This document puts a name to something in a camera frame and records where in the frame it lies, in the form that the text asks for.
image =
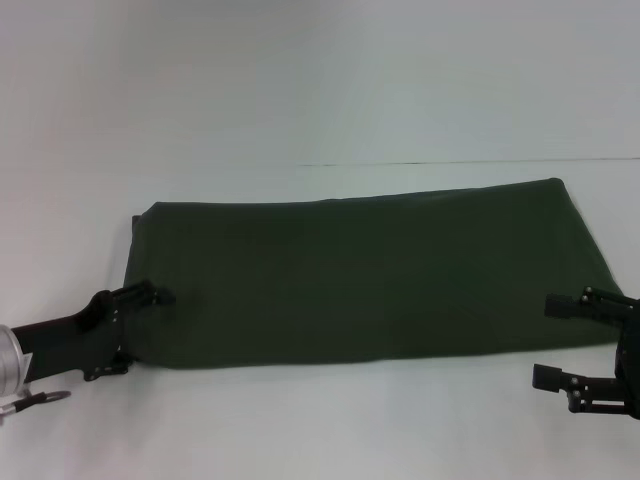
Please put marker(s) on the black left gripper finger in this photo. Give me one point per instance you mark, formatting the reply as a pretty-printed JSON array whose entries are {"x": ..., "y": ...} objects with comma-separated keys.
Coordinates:
[
  {"x": 152, "y": 295},
  {"x": 125, "y": 362}
]

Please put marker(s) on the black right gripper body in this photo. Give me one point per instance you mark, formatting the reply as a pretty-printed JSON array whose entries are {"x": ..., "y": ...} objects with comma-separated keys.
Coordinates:
[{"x": 630, "y": 350}]

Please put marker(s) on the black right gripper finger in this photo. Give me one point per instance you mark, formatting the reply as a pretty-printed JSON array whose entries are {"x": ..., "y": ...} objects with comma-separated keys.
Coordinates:
[
  {"x": 575, "y": 305},
  {"x": 575, "y": 387}
]

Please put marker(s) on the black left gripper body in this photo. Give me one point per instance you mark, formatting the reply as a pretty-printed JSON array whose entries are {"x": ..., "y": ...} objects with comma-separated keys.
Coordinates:
[{"x": 75, "y": 340}]

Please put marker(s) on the dark green t-shirt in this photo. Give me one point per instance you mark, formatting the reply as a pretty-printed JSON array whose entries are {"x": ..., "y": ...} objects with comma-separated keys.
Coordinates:
[{"x": 375, "y": 275}]

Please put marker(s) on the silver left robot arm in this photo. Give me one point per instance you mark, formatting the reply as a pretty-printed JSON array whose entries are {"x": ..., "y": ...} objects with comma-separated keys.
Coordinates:
[{"x": 12, "y": 362}]

